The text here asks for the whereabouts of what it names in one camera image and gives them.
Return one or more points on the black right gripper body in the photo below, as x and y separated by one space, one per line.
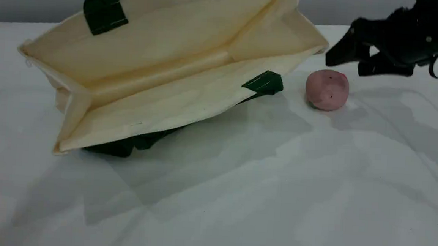
422 32

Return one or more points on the pink peach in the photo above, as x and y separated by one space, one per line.
327 91

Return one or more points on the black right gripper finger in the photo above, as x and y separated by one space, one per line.
355 40
386 68

